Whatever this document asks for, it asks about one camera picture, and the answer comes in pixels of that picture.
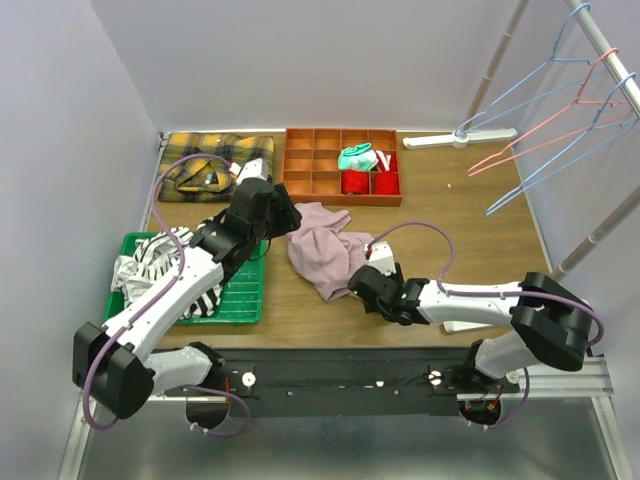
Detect mauve tank top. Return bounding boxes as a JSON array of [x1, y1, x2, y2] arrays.
[[286, 202, 373, 302]]

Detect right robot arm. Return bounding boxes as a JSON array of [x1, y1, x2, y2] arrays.
[[347, 266, 593, 392]]

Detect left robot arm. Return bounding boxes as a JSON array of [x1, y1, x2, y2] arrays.
[[72, 178, 301, 420]]

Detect orange compartment tray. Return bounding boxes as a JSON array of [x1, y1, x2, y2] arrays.
[[280, 128, 403, 207]]

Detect yellow plaid shirt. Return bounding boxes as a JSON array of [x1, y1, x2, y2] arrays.
[[157, 132, 275, 203]]

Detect red rolled cloth left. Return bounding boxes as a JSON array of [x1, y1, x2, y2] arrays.
[[341, 169, 369, 195]]

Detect red rolled cloth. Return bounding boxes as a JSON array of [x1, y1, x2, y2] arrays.
[[341, 169, 369, 195], [372, 171, 400, 196]]

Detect teal white sock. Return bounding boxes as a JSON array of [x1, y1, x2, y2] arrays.
[[338, 142, 378, 172]]

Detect red rolled cloth right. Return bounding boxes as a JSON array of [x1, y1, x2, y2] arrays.
[[372, 171, 400, 196]]

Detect black white striped garment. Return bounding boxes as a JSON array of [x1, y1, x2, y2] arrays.
[[111, 232, 222, 320]]

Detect red white striped sock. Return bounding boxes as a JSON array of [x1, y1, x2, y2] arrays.
[[375, 150, 398, 172]]

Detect metal clothes rack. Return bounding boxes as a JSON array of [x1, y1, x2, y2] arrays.
[[402, 0, 640, 335]]

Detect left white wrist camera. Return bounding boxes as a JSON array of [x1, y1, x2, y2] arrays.
[[229, 158, 270, 185]]

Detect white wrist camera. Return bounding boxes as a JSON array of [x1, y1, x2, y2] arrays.
[[229, 158, 270, 185], [364, 241, 396, 276]]

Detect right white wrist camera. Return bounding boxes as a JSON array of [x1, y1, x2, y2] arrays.
[[364, 241, 396, 276]]

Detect black mounting base plate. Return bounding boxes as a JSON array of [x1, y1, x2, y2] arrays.
[[164, 347, 521, 419]]

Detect aluminium frame rail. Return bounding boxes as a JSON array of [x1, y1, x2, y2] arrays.
[[59, 357, 629, 479]]

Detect far blue wire hanger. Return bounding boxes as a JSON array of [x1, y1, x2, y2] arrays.
[[453, 2, 594, 140]]

